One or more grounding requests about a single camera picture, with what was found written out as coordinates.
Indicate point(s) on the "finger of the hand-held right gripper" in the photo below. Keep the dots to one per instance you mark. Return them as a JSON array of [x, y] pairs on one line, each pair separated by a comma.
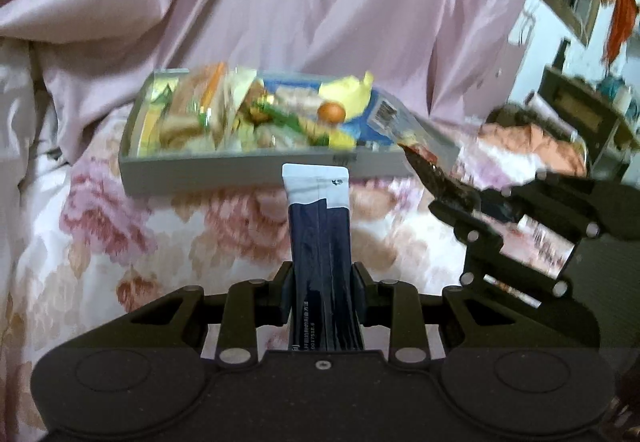
[[555, 202], [472, 227]]

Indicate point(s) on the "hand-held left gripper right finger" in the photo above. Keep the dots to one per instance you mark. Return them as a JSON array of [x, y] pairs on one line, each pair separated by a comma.
[[358, 293]]

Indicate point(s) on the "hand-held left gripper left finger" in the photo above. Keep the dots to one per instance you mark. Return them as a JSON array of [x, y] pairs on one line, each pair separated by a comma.
[[286, 293]]

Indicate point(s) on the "dark blue sachet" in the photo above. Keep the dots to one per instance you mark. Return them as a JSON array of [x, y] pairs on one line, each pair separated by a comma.
[[320, 247]]

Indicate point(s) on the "red snack packet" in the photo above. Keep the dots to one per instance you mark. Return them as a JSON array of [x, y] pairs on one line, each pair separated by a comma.
[[435, 175]]

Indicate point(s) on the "grey cardboard box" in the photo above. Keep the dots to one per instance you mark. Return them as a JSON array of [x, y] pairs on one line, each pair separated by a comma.
[[225, 172]]

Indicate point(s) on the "yellow snack packet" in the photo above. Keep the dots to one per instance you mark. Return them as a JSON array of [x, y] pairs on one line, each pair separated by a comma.
[[337, 140]]

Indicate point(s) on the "orange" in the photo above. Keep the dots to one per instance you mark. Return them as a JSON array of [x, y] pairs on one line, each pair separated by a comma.
[[332, 112]]

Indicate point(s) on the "sandwich biscuit packet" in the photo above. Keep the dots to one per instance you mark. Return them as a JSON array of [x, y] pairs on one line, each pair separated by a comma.
[[200, 107]]

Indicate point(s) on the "dark wooden cabinet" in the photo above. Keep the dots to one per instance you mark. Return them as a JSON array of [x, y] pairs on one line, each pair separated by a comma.
[[585, 115]]

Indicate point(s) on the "floral bedsheet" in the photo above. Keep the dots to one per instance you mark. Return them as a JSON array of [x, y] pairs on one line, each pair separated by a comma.
[[150, 232]]

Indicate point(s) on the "blue and yellow packet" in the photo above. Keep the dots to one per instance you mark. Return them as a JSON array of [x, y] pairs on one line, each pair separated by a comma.
[[352, 90]]

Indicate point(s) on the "hanging orange cloth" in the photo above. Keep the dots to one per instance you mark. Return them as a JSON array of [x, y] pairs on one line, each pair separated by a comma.
[[620, 22]]

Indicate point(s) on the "rice cracker packet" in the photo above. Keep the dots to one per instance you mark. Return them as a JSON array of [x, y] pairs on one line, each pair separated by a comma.
[[295, 98]]

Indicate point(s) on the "pale pink quilt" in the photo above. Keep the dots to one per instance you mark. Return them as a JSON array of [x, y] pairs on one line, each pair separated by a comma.
[[20, 132]]

